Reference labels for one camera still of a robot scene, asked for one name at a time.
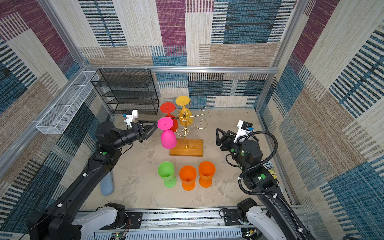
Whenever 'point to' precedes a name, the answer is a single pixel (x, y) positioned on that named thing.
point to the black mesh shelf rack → (126, 89)
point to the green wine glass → (166, 170)
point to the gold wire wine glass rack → (187, 147)
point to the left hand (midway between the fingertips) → (157, 123)
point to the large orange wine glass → (206, 170)
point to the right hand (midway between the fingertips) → (221, 132)
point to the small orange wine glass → (188, 174)
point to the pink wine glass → (168, 138)
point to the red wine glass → (168, 107)
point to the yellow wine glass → (185, 116)
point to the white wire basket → (55, 119)
